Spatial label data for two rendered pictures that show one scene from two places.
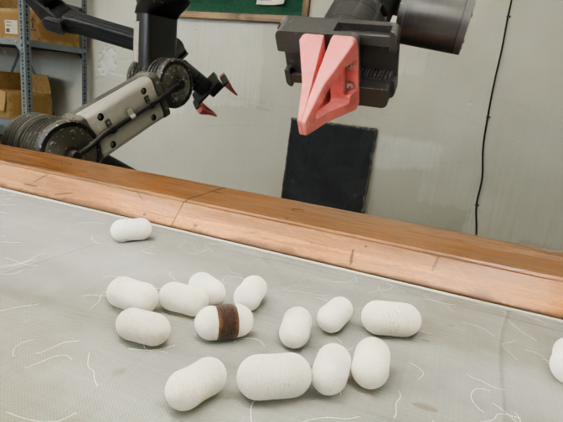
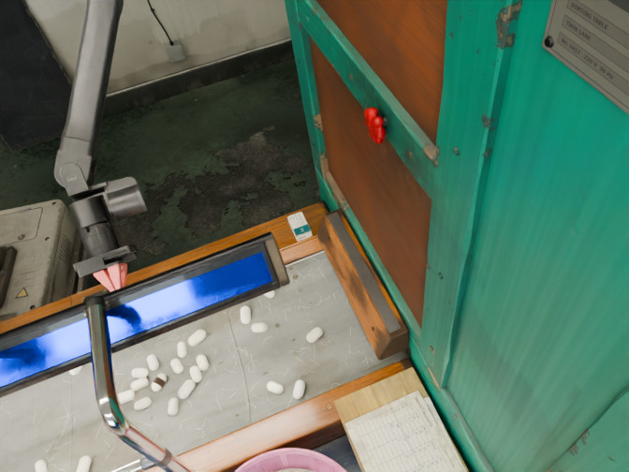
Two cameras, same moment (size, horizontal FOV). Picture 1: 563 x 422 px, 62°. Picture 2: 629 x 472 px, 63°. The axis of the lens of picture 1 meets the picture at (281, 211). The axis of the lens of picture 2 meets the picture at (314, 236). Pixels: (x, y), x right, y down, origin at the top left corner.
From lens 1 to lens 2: 0.81 m
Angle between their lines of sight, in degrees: 45
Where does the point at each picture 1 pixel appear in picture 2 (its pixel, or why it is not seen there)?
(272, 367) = (186, 390)
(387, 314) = (196, 340)
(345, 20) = (104, 254)
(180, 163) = not seen: outside the picture
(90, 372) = (145, 424)
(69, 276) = (91, 405)
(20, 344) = not seen: hidden behind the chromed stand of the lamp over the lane
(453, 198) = (130, 13)
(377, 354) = (203, 362)
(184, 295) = (140, 384)
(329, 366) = (196, 376)
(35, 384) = not seen: hidden behind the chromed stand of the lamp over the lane
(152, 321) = (146, 402)
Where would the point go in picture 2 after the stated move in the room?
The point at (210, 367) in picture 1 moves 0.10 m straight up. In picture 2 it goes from (173, 402) to (153, 381)
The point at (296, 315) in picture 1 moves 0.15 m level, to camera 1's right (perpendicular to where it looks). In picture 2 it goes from (175, 364) to (239, 315)
